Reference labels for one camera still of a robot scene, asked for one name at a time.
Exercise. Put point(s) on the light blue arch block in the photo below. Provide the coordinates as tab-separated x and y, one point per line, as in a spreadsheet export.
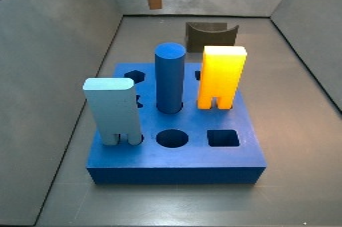
112	97

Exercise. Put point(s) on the yellow arch block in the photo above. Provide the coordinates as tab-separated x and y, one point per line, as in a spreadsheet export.
223	68

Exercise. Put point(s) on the dark blue cylinder peg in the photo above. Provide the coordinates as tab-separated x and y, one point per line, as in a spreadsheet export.
170	75

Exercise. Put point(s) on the dark grey curved stand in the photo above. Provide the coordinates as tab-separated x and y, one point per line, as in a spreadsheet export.
209	34

